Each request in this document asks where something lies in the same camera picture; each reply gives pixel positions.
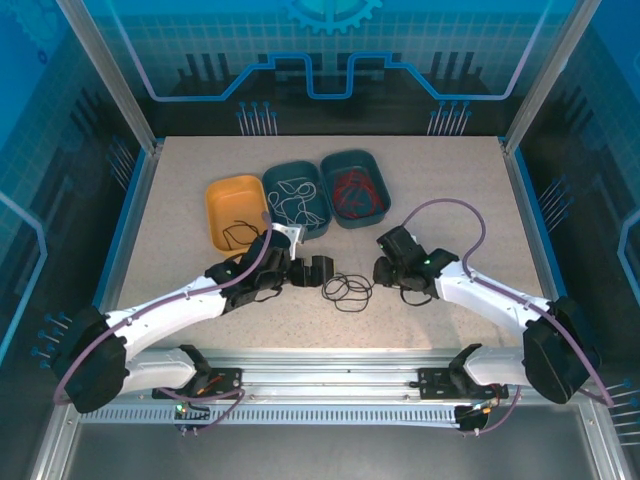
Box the thin white cable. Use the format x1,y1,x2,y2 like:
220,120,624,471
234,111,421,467
277,187,329,232
267,175,317,221

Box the small circuit board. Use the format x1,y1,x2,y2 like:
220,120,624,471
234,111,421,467
453,399,503,435
173,399,211,437

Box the teal plastic tray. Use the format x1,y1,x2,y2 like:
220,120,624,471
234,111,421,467
261,158,332,239
318,148,392,231

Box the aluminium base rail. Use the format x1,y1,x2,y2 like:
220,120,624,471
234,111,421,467
67,347,599,406

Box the thin black cable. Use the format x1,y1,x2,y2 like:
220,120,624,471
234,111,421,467
222,218,265,251
322,272,375,314

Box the orange plastic tray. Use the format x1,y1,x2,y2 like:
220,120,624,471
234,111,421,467
204,172,274,259

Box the slotted grey cable duct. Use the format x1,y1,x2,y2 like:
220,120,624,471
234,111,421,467
78,405,464,427

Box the grey metal base panel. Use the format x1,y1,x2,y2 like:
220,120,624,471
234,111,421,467
29,399,619,480

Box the aluminium frame post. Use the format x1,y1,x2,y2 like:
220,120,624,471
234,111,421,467
501,0,605,156
55,0,166,156

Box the aluminium side rail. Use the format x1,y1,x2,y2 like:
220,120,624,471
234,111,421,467
501,142,599,386
64,142,166,401

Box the thin red cable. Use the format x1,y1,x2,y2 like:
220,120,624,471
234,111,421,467
339,170,386,216
332,169,374,211
333,192,384,220

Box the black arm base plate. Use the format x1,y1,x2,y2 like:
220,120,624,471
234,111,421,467
416,366,510,401
151,366,245,401

